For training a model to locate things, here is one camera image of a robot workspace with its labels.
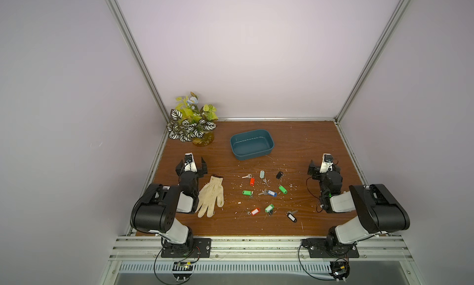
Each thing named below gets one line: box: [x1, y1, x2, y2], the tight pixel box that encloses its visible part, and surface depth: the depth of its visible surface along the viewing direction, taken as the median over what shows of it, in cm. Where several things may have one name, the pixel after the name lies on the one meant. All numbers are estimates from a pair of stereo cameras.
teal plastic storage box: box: [229, 128, 275, 162], surface depth 108 cm
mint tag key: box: [259, 169, 270, 188], surface depth 97 cm
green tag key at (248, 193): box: [241, 190, 254, 198], surface depth 91 cm
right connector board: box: [328, 260, 351, 284], surface depth 71 cm
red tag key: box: [241, 173, 256, 187], surface depth 94 cm
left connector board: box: [172, 260, 194, 282], surface depth 72 cm
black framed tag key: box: [284, 209, 299, 223], surface depth 83 cm
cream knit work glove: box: [195, 174, 225, 218], surface depth 89 cm
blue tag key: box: [257, 188, 278, 197], surface depth 90 cm
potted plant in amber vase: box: [166, 91, 220, 147], surface depth 91 cm
